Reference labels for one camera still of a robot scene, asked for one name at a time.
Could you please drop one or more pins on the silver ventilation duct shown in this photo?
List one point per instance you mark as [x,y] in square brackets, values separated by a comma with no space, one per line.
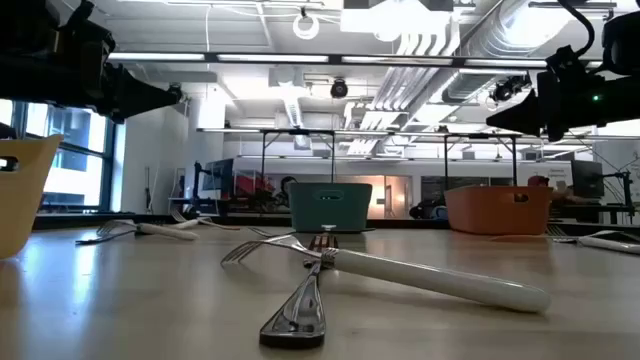
[500,35]

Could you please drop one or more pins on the black aluminium table frame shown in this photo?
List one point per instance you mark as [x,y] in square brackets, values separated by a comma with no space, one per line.
[400,224]

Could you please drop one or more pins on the black round ceiling camera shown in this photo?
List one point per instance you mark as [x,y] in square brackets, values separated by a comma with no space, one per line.
[176,91]
[339,89]

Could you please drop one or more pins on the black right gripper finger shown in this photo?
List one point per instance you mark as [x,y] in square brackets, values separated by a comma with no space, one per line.
[525,110]
[525,124]

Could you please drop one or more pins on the yellow plastic bin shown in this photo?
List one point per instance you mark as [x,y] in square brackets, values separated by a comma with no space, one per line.
[25,210]

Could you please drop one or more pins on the black overhead crossbar with lights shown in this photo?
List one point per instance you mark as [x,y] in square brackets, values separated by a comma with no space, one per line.
[335,59]

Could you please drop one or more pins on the teal plastic bin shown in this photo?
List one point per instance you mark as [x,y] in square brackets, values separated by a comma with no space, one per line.
[350,210]

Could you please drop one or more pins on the dark window frame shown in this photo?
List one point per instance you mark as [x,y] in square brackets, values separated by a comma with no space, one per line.
[107,165]

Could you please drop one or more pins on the black ceiling camera on mount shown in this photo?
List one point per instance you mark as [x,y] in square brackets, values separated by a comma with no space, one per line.
[505,90]

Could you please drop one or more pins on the person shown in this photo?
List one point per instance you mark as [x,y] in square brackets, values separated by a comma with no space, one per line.
[537,181]
[287,186]

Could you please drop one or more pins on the black monitor on arm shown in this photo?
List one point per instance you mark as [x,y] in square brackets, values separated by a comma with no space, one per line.
[587,179]
[220,175]

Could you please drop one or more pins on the dark bag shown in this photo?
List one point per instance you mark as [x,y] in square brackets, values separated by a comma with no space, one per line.
[425,210]

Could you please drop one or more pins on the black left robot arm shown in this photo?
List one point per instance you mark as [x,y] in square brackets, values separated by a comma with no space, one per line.
[20,60]

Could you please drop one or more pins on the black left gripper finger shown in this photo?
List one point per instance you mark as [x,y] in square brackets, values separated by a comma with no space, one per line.
[132,87]
[130,104]

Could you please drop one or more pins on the black monitor stand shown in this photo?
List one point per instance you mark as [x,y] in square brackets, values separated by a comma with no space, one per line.
[626,195]

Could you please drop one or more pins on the black folding table frame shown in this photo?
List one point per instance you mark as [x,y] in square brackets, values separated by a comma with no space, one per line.
[480,135]
[297,131]

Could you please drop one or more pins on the orange plastic bin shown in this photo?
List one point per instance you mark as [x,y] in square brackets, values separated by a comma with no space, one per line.
[490,212]

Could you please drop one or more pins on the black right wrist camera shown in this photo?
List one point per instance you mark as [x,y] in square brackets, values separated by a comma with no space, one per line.
[556,135]

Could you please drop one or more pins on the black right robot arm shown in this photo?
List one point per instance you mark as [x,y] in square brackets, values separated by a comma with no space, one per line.
[620,100]

